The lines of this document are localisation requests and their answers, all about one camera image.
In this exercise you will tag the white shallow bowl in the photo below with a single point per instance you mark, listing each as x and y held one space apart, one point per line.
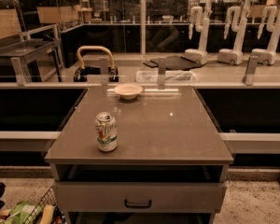
128 91

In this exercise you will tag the clear plastic tray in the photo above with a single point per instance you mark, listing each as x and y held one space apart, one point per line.
170 76

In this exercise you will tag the green snack bag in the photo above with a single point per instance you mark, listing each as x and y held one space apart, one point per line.
23 213

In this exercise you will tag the white background robot middle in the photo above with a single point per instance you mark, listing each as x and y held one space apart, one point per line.
236 20

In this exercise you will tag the wire basket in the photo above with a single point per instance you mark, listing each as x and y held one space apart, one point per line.
49 199

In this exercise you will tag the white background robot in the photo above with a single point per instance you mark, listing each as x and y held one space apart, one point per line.
236 20
199 22
270 19

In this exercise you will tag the yellow sponge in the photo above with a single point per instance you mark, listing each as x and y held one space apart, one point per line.
48 213

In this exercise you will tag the white background robot left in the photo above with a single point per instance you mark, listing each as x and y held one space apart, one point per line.
199 22

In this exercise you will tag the black floor mat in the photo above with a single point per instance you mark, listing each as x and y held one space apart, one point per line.
173 62

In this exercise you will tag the grey side table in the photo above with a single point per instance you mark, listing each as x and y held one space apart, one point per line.
36 58

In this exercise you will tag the white background robot right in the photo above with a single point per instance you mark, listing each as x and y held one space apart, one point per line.
270 19

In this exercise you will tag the grey drawer cabinet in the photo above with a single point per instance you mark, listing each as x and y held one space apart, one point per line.
164 136

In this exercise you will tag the black drawer handle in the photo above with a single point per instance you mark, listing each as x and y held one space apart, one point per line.
132 205

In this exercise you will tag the grey middle drawer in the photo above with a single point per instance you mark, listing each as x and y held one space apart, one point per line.
166 198

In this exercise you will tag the green white soda can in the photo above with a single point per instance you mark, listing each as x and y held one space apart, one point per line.
106 132

